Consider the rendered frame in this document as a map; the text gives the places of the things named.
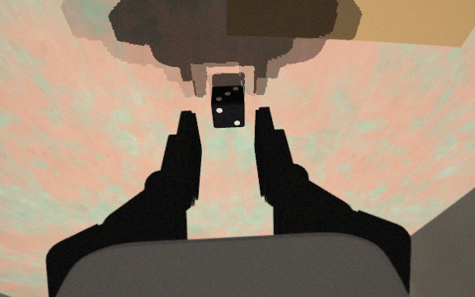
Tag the black die with white pips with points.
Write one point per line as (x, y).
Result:
(228, 106)

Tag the tan flat mat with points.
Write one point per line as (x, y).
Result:
(419, 22)

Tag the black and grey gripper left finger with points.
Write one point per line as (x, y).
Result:
(157, 213)

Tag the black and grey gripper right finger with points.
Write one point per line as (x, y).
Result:
(298, 202)

